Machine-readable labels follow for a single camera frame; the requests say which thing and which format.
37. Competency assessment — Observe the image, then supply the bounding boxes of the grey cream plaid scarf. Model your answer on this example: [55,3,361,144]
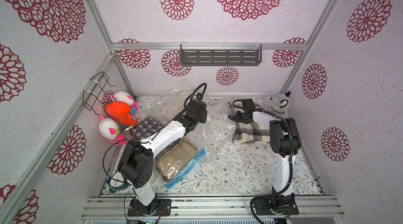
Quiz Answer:
[228,102,270,145]

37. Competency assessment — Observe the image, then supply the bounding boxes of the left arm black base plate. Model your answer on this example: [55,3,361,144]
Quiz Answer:
[128,198,172,217]

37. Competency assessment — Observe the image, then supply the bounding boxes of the grey plush husky toy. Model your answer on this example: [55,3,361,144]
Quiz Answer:
[269,91,291,116]

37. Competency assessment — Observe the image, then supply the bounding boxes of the upper white pink plush toy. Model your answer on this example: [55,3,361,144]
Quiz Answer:
[111,91,137,107]

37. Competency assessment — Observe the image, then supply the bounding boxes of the teal alarm clock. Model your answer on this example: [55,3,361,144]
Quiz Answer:
[106,178,129,194]

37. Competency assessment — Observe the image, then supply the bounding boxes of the red plush toy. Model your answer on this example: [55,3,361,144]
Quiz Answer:
[106,101,138,126]

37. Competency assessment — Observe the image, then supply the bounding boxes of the clear plastic vacuum bag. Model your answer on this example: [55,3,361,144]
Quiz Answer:
[135,77,240,162]

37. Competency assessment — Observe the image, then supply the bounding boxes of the cream fringed striped scarf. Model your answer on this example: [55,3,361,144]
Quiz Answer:
[160,90,192,124]

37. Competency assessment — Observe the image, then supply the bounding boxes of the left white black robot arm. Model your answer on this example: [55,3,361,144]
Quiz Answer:
[118,83,207,207]

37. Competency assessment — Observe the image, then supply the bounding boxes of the white pink plush toy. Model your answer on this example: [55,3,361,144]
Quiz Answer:
[111,91,137,107]
[98,116,127,145]

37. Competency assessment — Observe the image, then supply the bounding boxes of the grey metal wall shelf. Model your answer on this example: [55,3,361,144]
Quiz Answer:
[179,44,262,66]

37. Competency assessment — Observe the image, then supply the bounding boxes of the black wire wall rack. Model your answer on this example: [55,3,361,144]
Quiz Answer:
[82,71,116,116]

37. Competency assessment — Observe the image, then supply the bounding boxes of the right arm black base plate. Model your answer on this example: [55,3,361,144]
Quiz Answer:
[252,193,299,216]

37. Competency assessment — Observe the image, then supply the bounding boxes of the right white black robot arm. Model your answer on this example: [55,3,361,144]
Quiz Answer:
[232,99,302,197]

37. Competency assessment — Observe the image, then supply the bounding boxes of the lower white pink plush toy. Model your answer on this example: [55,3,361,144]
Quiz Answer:
[98,116,127,145]

